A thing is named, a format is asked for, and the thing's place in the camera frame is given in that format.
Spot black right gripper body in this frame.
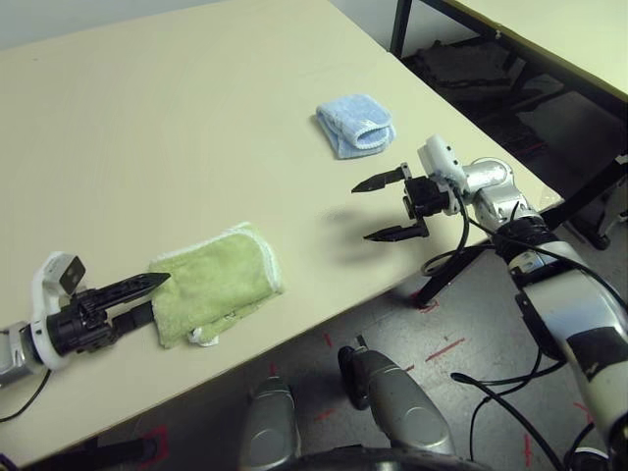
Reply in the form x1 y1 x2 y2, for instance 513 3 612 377
400 175 456 222

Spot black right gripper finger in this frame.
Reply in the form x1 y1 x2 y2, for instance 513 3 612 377
363 215 433 245
351 162 411 194

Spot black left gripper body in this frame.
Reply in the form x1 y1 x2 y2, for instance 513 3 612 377
46 288 120 358

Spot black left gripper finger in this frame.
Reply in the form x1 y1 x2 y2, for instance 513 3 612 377
91 271 173 310
110 299 157 339

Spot green towel white trim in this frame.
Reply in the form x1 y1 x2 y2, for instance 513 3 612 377
148 222 284 350

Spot folded blue towel white trim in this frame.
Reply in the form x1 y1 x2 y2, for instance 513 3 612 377
314 92 397 161

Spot black table leg strut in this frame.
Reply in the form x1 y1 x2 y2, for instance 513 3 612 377
415 242 497 308

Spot black table foot bar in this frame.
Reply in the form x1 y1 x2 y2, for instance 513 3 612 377
48 435 159 466

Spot grey robot right leg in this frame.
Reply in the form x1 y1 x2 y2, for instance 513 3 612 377
338 344 458 458

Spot dark robot torso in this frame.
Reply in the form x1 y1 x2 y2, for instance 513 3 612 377
288 444 485 471

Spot thin black camera cable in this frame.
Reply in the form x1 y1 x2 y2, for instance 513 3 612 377
0 367 53 424
420 188 475 277

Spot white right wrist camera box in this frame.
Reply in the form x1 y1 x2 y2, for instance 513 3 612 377
417 135 467 198

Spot thin black left camera cable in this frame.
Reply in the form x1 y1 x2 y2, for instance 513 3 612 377
0 367 53 424

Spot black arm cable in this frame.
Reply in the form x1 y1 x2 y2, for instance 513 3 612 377
488 223 628 315

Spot thin black hanging cable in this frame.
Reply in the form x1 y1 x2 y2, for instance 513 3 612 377
468 338 565 471

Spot beige table black frame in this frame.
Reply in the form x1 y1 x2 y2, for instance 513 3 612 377
390 0 628 230

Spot thick black cable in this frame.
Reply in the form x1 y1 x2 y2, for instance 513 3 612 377
449 371 565 471

